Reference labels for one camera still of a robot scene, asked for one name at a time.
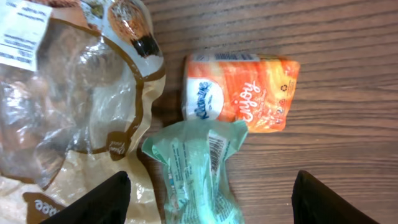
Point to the teal snack packet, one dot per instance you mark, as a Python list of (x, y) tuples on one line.
[(193, 154)]

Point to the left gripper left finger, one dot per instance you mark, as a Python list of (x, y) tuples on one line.
[(105, 204)]

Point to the orange tissue pack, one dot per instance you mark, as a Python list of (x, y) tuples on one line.
[(255, 88)]

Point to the beige dried mushroom bag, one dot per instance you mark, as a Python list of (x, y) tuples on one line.
[(78, 79)]

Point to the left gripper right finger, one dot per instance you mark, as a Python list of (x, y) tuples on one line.
[(315, 203)]

